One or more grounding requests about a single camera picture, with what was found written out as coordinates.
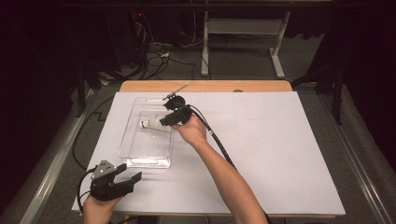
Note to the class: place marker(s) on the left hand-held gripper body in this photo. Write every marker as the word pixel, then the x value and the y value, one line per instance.
pixel 106 188

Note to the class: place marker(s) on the clear plastic tray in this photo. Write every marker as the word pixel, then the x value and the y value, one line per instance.
pixel 146 146

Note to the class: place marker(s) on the dark round table grommet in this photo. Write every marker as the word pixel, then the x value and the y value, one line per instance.
pixel 238 90

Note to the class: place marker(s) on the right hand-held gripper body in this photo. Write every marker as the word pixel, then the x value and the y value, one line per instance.
pixel 179 112

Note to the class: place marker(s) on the aluminium floor rail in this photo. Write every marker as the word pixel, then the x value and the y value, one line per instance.
pixel 358 155
pixel 59 155

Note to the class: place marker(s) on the white metal stand frame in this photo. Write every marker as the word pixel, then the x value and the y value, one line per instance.
pixel 244 26

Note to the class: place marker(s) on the dark equipment box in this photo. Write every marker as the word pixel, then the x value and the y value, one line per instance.
pixel 124 40

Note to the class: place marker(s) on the white table cover board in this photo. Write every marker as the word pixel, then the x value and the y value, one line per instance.
pixel 264 174

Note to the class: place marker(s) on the person's left hand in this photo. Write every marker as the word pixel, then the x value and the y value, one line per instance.
pixel 99 211

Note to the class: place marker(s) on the person's right hand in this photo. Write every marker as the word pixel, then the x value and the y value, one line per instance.
pixel 191 132

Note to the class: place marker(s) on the black stand leg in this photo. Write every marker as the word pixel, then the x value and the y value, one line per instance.
pixel 81 93
pixel 337 93

